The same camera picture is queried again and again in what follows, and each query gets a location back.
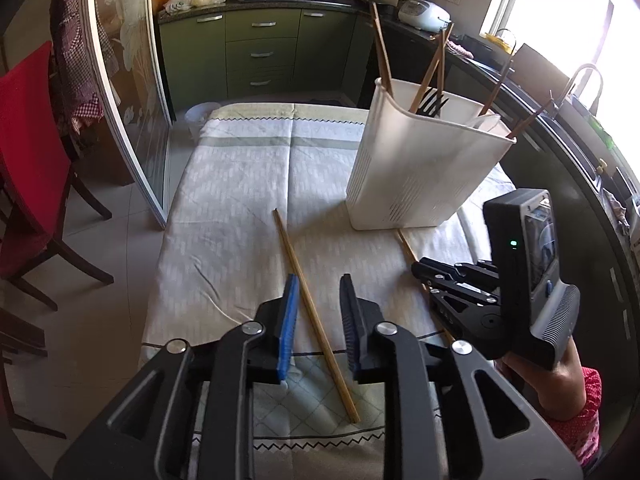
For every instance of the brown wooden chopstick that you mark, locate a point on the brown wooden chopstick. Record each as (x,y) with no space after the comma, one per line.
(407,246)

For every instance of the white trash bin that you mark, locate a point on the white trash bin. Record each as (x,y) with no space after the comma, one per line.
(200,120)

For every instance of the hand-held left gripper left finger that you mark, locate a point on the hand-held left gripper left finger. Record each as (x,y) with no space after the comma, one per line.
(289,325)

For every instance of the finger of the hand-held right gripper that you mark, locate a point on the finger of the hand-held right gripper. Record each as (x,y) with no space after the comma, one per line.
(465,301)
(450,271)

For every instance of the bright window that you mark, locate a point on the bright window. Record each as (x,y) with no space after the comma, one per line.
(550,5)

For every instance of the pink cloth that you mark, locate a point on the pink cloth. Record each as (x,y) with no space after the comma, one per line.
(459,49)

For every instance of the white rice cooker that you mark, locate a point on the white rice cooker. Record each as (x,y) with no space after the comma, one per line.
(422,14)

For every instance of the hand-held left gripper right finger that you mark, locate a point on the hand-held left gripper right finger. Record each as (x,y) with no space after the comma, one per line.
(350,320)

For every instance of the light wooden chopstick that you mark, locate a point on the light wooden chopstick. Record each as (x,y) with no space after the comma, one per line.
(289,247)

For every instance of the yellow item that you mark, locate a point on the yellow item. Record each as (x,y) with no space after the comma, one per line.
(500,41)

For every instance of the white plastic utensil holder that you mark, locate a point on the white plastic utensil holder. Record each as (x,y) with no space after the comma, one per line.
(415,170)

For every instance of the checked hanging cloth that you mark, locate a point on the checked hanging cloth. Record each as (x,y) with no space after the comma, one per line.
(80,60)

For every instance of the curved metal sink faucet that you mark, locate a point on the curved metal sink faucet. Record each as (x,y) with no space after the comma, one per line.
(599,90)

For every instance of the grey patterned tablecloth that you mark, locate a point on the grey patterned tablecloth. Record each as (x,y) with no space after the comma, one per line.
(225,220)

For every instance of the green kitchen cabinet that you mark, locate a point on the green kitchen cabinet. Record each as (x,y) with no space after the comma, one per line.
(260,50)

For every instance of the black slotted kitchen utensil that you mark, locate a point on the black slotted kitchen utensil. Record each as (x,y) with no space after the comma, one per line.
(432,105)

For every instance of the floral glass sliding door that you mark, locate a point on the floral glass sliding door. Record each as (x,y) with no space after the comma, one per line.
(130,85)

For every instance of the red upholstered wooden chair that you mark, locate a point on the red upholstered wooden chair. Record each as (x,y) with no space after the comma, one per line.
(20,332)
(30,125)

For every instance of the person's right forearm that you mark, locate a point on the person's right forearm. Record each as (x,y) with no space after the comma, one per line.
(565,400)

